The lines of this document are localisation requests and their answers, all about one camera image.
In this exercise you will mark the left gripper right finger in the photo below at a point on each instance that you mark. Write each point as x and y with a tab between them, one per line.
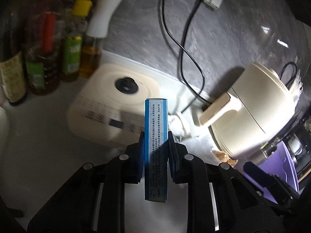
219	198

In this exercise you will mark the red cap oil bottle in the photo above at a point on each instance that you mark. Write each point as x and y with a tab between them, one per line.
45	29

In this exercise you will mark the dark soy sauce bottle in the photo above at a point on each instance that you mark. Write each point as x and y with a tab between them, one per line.
13	81

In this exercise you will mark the white top oil sprayer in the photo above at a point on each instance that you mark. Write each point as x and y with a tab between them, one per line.
96	32

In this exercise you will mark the white paper wrapper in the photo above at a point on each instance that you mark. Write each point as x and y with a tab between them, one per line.
179	124

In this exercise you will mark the cream air fryer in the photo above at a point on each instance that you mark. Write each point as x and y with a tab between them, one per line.
253	110

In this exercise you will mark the cream induction cooktop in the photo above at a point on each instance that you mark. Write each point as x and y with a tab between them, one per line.
110	108

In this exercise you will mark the small crumpled brown paper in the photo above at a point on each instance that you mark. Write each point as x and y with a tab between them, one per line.
223	157

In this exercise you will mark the white enamel mug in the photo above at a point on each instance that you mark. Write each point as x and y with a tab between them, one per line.
295	145

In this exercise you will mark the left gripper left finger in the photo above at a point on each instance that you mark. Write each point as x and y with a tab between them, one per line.
93	198

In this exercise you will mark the hanging white plastic bags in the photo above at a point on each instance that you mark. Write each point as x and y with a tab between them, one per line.
296	89

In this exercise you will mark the yellow cap green label bottle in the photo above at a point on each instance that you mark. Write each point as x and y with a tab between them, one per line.
75	29

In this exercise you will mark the black dish rack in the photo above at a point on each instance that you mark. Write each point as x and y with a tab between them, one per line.
302	161

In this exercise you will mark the purple plastic bucket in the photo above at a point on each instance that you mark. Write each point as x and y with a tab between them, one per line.
280	163

